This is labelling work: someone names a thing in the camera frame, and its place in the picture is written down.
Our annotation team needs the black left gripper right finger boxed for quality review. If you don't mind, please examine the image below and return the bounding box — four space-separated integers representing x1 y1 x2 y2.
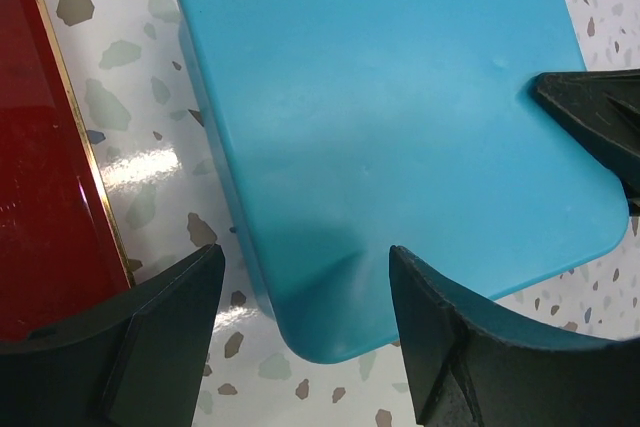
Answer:
389 246 639 426

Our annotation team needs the red lacquer tray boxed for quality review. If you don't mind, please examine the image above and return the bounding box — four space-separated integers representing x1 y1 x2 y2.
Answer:
1 0 133 342

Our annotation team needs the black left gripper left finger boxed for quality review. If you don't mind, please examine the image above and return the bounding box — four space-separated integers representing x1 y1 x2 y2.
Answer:
1 245 224 426

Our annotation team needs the teal tin lid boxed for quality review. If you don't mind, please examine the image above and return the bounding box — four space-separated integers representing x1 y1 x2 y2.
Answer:
177 0 629 364

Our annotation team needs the teal tin box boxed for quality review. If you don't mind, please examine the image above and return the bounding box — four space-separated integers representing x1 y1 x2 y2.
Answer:
178 21 296 351

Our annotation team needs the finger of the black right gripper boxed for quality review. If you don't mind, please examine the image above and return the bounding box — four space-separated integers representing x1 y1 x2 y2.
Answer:
529 70 639 207

